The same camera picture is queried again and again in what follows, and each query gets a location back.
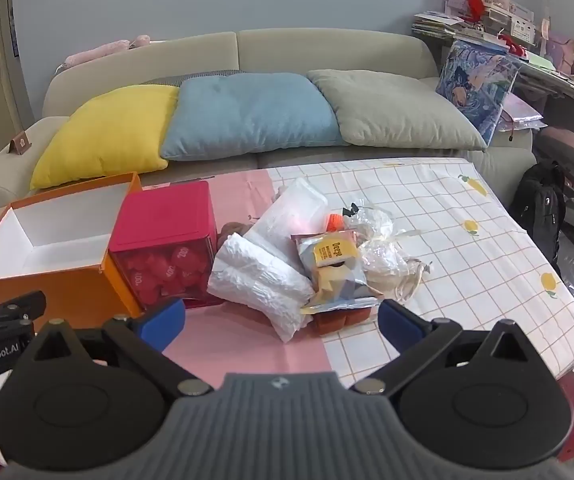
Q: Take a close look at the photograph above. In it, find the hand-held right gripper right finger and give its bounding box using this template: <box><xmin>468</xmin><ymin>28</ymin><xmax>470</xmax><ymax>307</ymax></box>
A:
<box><xmin>351</xmin><ymin>298</ymin><xmax>536</xmax><ymax>396</ymax></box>

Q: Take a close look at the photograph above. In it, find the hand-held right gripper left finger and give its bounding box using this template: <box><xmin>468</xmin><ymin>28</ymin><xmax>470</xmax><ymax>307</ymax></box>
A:
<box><xmin>32</xmin><ymin>298</ymin><xmax>214</xmax><ymax>396</ymax></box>

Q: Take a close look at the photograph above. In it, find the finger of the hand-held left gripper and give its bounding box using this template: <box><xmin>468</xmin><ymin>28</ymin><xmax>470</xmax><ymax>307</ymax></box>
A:
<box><xmin>0</xmin><ymin>291</ymin><xmax>47</xmax><ymax>333</ymax></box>

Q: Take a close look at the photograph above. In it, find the beige drawstring pouch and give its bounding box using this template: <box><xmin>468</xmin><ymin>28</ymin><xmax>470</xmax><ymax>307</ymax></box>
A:
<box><xmin>361</xmin><ymin>236</ymin><xmax>434</xmax><ymax>304</ymax></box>

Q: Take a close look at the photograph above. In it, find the brown soft toy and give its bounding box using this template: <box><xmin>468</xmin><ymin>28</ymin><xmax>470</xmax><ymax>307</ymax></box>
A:
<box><xmin>216</xmin><ymin>221</ymin><xmax>250</xmax><ymax>248</ymax></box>

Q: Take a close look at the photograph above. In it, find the orange cardboard box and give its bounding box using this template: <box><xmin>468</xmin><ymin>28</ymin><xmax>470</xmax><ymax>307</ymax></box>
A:
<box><xmin>0</xmin><ymin>172</ymin><xmax>146</xmax><ymax>334</ymax></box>

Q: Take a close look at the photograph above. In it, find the red-brown tray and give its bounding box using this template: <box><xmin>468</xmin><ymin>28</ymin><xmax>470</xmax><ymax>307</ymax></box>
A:
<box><xmin>311</xmin><ymin>306</ymin><xmax>374</xmax><ymax>337</ymax></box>

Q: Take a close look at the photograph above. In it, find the checked lemon-print tablecloth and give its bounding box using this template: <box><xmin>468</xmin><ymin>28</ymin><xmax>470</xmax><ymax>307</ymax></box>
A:
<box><xmin>0</xmin><ymin>157</ymin><xmax>574</xmax><ymax>467</ymax></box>

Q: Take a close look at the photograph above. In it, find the silver snack packet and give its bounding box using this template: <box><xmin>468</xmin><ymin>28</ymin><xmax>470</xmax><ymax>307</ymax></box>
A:
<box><xmin>291</xmin><ymin>231</ymin><xmax>384</xmax><ymax>315</ymax></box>

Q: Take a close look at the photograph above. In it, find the white folded plastic bag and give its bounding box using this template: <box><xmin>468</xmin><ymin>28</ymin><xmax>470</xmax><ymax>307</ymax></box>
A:
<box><xmin>206</xmin><ymin>232</ymin><xmax>318</xmax><ymax>344</ymax></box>

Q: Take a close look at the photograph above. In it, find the clear crumpled plastic bag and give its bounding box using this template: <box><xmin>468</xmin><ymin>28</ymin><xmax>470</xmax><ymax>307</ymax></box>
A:
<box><xmin>342</xmin><ymin>200</ymin><xmax>396</xmax><ymax>247</ymax></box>

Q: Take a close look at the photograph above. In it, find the brown phone stand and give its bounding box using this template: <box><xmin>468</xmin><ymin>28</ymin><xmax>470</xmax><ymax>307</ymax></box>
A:
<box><xmin>9</xmin><ymin>130</ymin><xmax>33</xmax><ymax>154</ymax></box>

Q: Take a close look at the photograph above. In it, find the translucent plastic bag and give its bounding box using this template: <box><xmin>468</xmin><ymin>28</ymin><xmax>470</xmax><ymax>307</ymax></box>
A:
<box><xmin>243</xmin><ymin>177</ymin><xmax>329</xmax><ymax>272</ymax></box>

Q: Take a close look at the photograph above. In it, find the black backpack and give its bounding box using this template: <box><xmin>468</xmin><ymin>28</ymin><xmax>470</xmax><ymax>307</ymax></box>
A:
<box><xmin>509</xmin><ymin>160</ymin><xmax>568</xmax><ymax>272</ymax></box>

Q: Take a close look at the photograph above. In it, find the yellow pillow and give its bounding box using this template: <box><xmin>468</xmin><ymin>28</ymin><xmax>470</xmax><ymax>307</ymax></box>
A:
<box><xmin>29</xmin><ymin>84</ymin><xmax>181</xmax><ymax>191</ymax></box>

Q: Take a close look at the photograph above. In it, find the grey-green pillow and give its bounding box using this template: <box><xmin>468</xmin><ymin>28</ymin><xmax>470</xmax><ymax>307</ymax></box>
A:
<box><xmin>306</xmin><ymin>69</ymin><xmax>488</xmax><ymax>151</ymax></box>

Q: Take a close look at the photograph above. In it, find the pink desk chair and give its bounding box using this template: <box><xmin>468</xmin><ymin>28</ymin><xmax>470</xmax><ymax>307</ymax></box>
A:
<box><xmin>536</xmin><ymin>99</ymin><xmax>574</xmax><ymax>247</ymax></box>

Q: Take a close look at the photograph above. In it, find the blue printed pillow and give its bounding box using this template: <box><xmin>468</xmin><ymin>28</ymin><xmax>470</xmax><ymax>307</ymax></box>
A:
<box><xmin>435</xmin><ymin>40</ymin><xmax>521</xmax><ymax>146</ymax></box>

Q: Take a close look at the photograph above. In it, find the pink plush toy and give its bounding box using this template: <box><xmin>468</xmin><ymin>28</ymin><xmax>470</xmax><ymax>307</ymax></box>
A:
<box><xmin>62</xmin><ymin>34</ymin><xmax>153</xmax><ymax>71</ymax></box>

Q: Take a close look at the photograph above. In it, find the beige sofa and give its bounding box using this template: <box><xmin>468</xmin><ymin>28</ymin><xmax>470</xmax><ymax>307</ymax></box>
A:
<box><xmin>0</xmin><ymin>27</ymin><xmax>535</xmax><ymax>241</ymax></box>

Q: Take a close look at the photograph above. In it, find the cluttered desk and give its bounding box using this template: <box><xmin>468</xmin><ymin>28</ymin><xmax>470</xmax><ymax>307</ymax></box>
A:
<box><xmin>506</xmin><ymin>52</ymin><xmax>574</xmax><ymax>107</ymax></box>

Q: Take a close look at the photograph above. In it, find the pile of books and boxes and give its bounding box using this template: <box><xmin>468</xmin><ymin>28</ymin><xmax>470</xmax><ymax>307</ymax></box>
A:
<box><xmin>411</xmin><ymin>0</ymin><xmax>544</xmax><ymax>47</ymax></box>

